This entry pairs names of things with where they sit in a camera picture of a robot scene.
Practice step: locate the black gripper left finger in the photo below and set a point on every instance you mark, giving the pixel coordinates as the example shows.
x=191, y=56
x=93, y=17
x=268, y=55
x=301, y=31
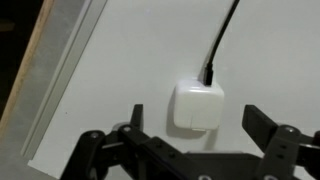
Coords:
x=136, y=116

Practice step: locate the large white paper sheet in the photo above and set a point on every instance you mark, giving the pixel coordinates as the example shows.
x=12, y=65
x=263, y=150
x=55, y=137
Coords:
x=133, y=50

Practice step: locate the white charger adapter block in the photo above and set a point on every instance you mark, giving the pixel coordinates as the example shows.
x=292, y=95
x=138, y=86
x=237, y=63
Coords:
x=198, y=103

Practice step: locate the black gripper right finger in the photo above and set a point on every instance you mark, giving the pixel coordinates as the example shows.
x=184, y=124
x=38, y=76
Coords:
x=256, y=121

